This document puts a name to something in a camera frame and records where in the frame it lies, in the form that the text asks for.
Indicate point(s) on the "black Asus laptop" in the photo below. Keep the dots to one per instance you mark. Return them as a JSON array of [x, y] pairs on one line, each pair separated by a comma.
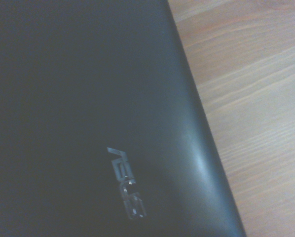
[[93, 111]]

